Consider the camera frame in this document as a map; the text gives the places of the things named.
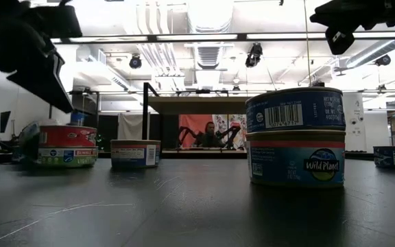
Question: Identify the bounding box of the red label tuna can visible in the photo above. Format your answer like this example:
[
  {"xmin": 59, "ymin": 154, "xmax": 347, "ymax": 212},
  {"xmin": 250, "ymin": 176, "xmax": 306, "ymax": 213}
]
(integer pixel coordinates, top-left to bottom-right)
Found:
[{"xmin": 38, "ymin": 125, "xmax": 98, "ymax": 149}]

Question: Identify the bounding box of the blue storage bin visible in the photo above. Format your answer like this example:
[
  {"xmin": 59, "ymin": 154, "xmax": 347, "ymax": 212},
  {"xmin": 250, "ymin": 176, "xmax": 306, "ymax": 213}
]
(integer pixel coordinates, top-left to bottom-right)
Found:
[{"xmin": 70, "ymin": 109, "xmax": 89, "ymax": 126}]

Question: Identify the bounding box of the dark blue fish can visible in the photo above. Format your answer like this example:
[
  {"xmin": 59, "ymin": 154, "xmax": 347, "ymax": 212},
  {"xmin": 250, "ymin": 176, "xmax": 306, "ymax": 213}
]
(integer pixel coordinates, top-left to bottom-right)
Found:
[{"xmin": 372, "ymin": 145, "xmax": 395, "ymax": 169}]

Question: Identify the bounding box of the colourful floral poster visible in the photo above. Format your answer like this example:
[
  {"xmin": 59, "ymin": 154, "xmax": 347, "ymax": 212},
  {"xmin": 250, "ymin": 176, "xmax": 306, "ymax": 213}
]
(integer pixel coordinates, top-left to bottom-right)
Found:
[{"xmin": 213, "ymin": 114, "xmax": 247, "ymax": 150}]

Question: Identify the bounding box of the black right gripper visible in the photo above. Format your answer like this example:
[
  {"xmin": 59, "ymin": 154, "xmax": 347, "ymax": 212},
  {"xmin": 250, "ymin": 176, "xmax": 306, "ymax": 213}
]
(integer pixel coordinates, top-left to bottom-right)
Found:
[{"xmin": 309, "ymin": 0, "xmax": 395, "ymax": 56}]

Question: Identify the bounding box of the black ceiling camera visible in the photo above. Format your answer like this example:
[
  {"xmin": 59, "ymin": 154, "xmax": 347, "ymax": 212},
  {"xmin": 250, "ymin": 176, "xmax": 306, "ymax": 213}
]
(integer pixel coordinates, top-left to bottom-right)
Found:
[
  {"xmin": 374, "ymin": 54, "xmax": 392, "ymax": 67},
  {"xmin": 245, "ymin": 42, "xmax": 264, "ymax": 69},
  {"xmin": 128, "ymin": 54, "xmax": 143, "ymax": 70}
]

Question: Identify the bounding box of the dark blue barcode can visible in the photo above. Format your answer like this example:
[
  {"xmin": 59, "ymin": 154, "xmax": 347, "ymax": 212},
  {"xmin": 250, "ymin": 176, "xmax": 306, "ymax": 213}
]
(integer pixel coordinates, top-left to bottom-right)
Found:
[{"xmin": 245, "ymin": 86, "xmax": 346, "ymax": 134}]

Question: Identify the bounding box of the white ceiling air duct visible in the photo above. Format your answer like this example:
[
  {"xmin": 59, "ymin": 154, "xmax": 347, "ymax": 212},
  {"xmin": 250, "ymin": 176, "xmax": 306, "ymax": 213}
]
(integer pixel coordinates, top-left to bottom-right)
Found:
[{"xmin": 187, "ymin": 0, "xmax": 235, "ymax": 69}]

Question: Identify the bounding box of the white hanging cloth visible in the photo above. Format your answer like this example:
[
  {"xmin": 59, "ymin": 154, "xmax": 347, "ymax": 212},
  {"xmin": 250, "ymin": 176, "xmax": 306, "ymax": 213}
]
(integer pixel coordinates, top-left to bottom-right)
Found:
[{"xmin": 117, "ymin": 113, "xmax": 145, "ymax": 141}]

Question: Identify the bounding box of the wooden shelf with black frame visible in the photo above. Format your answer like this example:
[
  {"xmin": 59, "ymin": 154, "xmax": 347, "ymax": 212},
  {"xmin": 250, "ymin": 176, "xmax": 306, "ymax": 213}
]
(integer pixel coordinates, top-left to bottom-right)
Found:
[{"xmin": 142, "ymin": 80, "xmax": 325, "ymax": 161}]

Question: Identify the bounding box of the black monitor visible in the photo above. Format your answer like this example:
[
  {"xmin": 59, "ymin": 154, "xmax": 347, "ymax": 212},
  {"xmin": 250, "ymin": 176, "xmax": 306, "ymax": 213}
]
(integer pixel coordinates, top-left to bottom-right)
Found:
[{"xmin": 0, "ymin": 110, "xmax": 12, "ymax": 134}]

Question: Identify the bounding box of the orange backdrop cloth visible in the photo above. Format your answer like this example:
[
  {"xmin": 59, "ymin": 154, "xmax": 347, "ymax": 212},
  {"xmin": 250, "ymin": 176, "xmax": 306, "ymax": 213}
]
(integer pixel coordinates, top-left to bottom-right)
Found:
[{"xmin": 178, "ymin": 114, "xmax": 215, "ymax": 149}]

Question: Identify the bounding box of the person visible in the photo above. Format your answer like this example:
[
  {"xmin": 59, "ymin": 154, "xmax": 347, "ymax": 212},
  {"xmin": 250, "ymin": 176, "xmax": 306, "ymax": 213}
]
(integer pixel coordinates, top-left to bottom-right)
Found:
[{"xmin": 197, "ymin": 121, "xmax": 226, "ymax": 149}]

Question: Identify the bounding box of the Wild Planet blue can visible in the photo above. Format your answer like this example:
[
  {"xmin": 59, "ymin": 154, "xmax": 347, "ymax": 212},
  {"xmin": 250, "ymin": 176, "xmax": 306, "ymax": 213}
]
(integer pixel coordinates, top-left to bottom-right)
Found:
[{"xmin": 245, "ymin": 129, "xmax": 346, "ymax": 188}]

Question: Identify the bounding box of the gold lid red blue can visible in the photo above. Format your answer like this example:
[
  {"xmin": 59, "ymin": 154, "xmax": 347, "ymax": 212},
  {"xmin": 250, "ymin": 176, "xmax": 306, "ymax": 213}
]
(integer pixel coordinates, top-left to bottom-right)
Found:
[{"xmin": 110, "ymin": 139, "xmax": 162, "ymax": 169}]

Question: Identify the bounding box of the teal label fish can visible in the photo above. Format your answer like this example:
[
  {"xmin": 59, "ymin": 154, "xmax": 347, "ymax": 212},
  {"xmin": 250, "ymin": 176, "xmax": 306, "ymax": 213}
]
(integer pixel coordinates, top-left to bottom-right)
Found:
[{"xmin": 11, "ymin": 143, "xmax": 40, "ymax": 163}]

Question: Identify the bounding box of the black overhead frame beam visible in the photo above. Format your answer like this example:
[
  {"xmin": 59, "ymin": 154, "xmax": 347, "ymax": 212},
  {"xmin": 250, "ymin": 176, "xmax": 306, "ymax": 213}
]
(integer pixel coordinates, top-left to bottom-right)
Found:
[{"xmin": 49, "ymin": 31, "xmax": 395, "ymax": 45}]

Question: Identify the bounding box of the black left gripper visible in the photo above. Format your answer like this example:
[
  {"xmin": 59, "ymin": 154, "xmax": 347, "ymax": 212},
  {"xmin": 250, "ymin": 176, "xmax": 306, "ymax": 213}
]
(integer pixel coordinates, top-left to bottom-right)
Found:
[{"xmin": 0, "ymin": 0, "xmax": 83, "ymax": 114}]

